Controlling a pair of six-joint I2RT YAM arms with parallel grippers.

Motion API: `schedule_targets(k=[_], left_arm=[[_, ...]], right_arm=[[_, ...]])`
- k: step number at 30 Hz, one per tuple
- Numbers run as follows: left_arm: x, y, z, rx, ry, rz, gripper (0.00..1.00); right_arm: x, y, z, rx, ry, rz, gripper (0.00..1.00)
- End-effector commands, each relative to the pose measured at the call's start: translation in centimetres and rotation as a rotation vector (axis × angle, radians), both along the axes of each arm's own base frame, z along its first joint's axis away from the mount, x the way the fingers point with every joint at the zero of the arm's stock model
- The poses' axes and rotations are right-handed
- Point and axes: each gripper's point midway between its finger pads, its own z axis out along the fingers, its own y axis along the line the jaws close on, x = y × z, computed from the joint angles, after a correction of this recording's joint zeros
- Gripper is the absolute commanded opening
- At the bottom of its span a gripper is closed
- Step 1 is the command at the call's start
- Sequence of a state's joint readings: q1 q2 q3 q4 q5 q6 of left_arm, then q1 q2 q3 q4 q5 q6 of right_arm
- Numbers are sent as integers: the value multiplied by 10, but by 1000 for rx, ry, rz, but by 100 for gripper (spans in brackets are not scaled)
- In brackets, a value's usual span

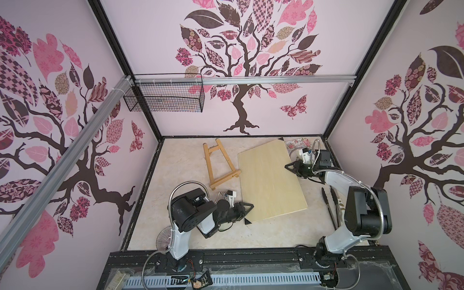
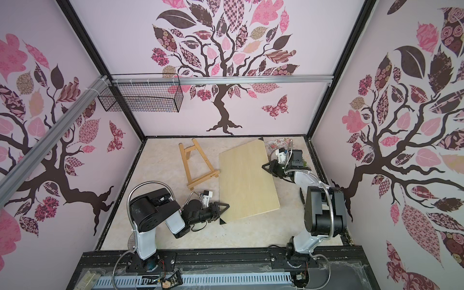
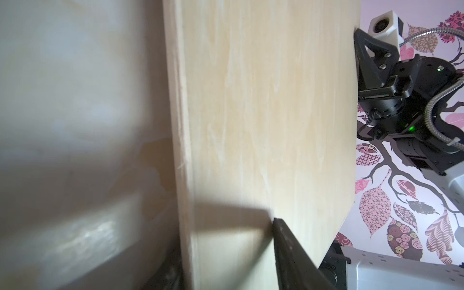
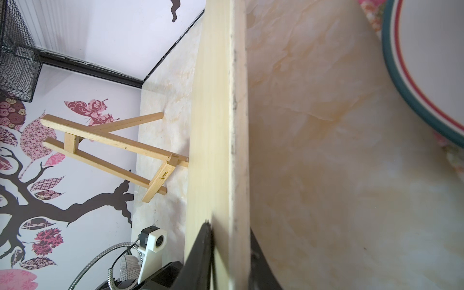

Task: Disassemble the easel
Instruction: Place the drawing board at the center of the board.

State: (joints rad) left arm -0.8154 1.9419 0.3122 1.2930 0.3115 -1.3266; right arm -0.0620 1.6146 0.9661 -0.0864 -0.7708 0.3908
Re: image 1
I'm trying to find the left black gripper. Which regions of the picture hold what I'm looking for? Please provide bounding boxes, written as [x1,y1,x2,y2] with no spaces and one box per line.
[218,202,255,226]

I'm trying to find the light wooden drawing board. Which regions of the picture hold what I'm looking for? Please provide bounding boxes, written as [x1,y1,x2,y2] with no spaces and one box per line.
[238,140,308,223]

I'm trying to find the small wooden easel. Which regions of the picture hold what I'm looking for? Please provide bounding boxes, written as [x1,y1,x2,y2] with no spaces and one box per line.
[203,138,241,190]

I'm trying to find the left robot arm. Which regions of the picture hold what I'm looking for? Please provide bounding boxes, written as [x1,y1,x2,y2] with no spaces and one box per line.
[141,181,254,290]

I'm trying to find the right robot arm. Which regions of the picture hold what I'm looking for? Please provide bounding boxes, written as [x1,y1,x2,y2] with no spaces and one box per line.
[285,147,393,268]

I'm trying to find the floral rectangular tray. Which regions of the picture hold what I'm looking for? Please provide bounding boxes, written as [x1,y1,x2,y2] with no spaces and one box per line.
[285,138,312,153]

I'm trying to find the metal kitchen tongs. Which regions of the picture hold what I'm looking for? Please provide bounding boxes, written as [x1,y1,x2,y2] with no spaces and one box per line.
[320,185,343,231]

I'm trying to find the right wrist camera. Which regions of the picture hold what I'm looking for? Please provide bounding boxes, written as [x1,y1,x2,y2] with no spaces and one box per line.
[297,147,314,164]

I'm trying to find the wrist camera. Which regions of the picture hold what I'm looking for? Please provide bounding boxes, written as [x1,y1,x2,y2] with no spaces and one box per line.
[297,147,314,164]
[223,190,237,207]

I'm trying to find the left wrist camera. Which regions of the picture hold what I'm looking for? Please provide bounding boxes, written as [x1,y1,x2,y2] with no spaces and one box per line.
[223,190,237,207]

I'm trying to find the white slotted cable duct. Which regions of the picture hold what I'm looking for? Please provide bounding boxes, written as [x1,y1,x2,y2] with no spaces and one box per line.
[145,272,321,289]

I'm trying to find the black wire basket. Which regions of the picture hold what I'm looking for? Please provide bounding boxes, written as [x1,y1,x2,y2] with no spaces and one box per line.
[124,72,205,113]

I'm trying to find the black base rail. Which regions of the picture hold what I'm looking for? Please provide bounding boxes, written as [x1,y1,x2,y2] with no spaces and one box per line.
[97,245,409,290]

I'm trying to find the back aluminium rail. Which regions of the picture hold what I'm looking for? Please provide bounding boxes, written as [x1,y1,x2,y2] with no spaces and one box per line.
[135,74,356,85]

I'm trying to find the aluminium rail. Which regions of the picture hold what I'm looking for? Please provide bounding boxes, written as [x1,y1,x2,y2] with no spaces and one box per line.
[1,76,132,269]
[135,74,356,85]

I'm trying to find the left aluminium rail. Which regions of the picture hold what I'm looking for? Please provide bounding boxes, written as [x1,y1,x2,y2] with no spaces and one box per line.
[1,76,132,269]

